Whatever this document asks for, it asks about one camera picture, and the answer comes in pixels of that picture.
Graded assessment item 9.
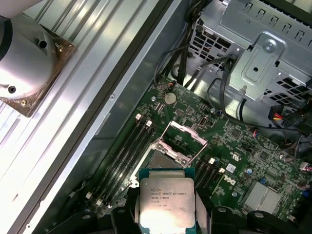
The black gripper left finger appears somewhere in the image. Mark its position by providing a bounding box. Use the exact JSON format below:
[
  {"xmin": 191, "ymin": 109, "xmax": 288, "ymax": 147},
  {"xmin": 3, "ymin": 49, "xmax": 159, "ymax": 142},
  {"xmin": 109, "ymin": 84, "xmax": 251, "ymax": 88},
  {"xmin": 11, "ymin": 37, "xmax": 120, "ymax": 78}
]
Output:
[{"xmin": 36, "ymin": 187, "xmax": 141, "ymax": 234}]

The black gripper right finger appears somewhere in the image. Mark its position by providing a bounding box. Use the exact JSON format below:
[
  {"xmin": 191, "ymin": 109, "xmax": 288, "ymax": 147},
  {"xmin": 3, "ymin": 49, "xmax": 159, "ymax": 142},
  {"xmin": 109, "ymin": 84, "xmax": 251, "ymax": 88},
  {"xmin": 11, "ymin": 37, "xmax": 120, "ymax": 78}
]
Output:
[{"xmin": 195, "ymin": 194, "xmax": 312, "ymax": 234}]

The silver green CPU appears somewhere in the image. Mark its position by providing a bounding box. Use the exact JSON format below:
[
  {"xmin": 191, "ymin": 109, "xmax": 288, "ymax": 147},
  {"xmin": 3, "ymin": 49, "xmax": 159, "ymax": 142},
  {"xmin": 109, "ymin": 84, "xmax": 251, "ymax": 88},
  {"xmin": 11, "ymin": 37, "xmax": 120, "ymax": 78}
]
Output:
[{"xmin": 137, "ymin": 167, "xmax": 195, "ymax": 227}]

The metal locking lever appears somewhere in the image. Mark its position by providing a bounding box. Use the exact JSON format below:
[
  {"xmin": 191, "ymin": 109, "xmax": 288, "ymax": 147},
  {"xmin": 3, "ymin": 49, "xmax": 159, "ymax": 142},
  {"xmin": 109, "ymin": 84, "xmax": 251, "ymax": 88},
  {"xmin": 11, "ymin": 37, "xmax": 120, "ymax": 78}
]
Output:
[{"xmin": 118, "ymin": 180, "xmax": 134, "ymax": 197}]

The black RAM slot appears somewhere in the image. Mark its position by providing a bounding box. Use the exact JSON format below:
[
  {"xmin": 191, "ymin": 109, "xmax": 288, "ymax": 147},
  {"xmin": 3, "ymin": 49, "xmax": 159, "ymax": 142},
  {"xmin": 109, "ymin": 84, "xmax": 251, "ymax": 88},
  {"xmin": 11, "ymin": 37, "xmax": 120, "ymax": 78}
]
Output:
[
  {"xmin": 203, "ymin": 163, "xmax": 219, "ymax": 195},
  {"xmin": 91, "ymin": 117, "xmax": 147, "ymax": 203},
  {"xmin": 102, "ymin": 123, "xmax": 158, "ymax": 210},
  {"xmin": 195, "ymin": 156, "xmax": 209, "ymax": 186}
]

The silver finned heatsink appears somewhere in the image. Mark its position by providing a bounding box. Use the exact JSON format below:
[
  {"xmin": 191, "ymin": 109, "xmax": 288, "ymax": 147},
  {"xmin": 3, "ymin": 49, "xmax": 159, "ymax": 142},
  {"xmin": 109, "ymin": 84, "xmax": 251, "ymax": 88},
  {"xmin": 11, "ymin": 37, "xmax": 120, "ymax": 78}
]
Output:
[{"xmin": 237, "ymin": 180, "xmax": 285, "ymax": 213}]

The green motherboard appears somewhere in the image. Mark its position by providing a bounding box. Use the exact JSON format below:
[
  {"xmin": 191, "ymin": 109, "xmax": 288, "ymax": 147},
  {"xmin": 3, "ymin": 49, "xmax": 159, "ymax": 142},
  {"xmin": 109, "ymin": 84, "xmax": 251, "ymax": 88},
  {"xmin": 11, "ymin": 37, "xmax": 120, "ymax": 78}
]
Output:
[{"xmin": 73, "ymin": 75, "xmax": 312, "ymax": 220}]

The coin cell battery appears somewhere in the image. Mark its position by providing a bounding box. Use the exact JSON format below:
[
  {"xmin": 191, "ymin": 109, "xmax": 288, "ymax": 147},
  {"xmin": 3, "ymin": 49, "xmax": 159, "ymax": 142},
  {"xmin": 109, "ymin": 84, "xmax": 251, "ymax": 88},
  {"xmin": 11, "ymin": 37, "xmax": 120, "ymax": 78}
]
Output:
[{"xmin": 163, "ymin": 92, "xmax": 176, "ymax": 105}]

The black open PC case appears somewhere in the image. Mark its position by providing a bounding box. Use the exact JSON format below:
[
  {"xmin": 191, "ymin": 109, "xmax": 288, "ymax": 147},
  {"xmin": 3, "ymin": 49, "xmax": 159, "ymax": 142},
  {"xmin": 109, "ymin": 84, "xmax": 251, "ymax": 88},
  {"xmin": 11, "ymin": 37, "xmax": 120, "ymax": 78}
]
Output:
[{"xmin": 13, "ymin": 0, "xmax": 312, "ymax": 234}]

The metal drive cage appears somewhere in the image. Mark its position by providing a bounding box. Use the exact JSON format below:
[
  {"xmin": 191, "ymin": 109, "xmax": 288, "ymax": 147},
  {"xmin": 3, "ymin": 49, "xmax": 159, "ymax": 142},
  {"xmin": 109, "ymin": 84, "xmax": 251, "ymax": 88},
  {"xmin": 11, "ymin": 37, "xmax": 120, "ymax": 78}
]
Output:
[{"xmin": 190, "ymin": 0, "xmax": 312, "ymax": 130}]

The square brown base plate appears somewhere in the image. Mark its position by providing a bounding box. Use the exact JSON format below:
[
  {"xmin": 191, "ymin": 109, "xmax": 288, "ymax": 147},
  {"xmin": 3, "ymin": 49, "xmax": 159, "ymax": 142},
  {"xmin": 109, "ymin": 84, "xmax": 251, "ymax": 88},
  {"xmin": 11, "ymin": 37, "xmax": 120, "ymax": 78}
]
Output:
[{"xmin": 0, "ymin": 30, "xmax": 78, "ymax": 118}]

